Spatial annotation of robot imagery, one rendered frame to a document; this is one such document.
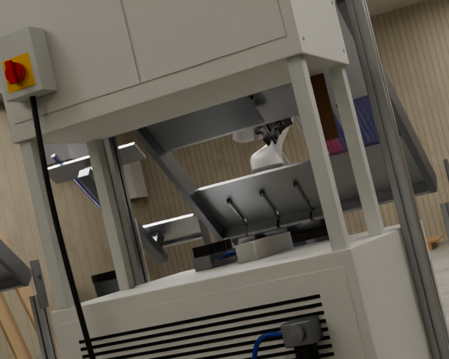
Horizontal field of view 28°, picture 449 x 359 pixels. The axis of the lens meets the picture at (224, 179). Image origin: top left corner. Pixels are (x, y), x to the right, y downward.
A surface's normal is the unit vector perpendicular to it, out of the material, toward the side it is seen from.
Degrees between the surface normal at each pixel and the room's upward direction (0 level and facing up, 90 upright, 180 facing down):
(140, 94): 90
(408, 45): 90
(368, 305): 90
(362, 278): 90
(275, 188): 137
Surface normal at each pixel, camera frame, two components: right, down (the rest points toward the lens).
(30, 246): 0.94, -0.24
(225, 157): -0.26, 0.00
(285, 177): -0.11, 0.74
